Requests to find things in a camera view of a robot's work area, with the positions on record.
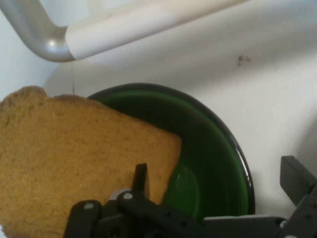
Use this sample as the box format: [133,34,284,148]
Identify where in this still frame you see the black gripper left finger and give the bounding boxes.
[63,163,204,238]

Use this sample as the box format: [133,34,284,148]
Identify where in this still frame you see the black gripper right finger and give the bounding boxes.
[277,155,317,238]

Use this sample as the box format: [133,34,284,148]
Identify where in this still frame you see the brown toast bread slice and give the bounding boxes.
[0,85,183,238]

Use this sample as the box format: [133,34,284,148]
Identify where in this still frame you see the grey bent metal tube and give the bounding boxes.
[0,0,75,62]

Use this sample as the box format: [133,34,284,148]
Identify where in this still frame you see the thick white rail bar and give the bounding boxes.
[64,0,251,60]

